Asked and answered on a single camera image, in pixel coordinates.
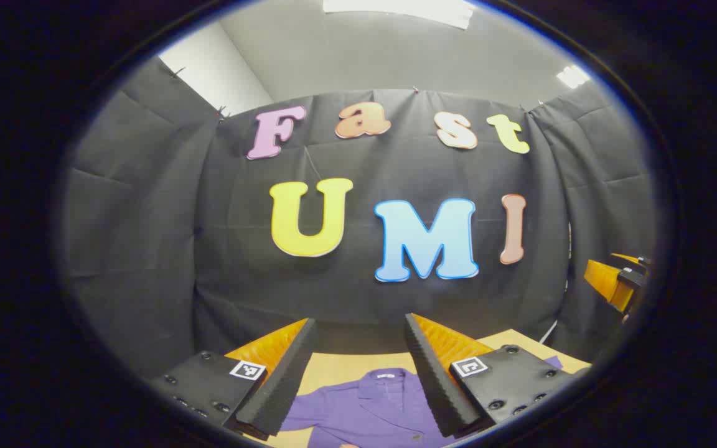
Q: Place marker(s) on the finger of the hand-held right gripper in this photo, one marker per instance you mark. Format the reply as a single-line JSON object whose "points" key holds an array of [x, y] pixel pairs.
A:
{"points": [[607, 283], [635, 261]]}

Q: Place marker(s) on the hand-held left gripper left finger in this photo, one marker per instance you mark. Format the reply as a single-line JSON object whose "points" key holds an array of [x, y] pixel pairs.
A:
{"points": [[284, 386]]}

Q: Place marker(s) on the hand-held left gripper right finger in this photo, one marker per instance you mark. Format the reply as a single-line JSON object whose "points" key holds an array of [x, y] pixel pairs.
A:
{"points": [[433, 386]]}

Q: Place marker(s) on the purple collared shirt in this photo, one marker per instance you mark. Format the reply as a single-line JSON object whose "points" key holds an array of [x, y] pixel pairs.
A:
{"points": [[365, 410]]}

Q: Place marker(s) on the black backdrop cloth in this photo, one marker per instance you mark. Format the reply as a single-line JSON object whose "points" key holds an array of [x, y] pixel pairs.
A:
{"points": [[209, 249]]}

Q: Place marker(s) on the ceiling light panel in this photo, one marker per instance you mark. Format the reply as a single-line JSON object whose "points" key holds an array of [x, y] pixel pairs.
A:
{"points": [[573, 76]]}

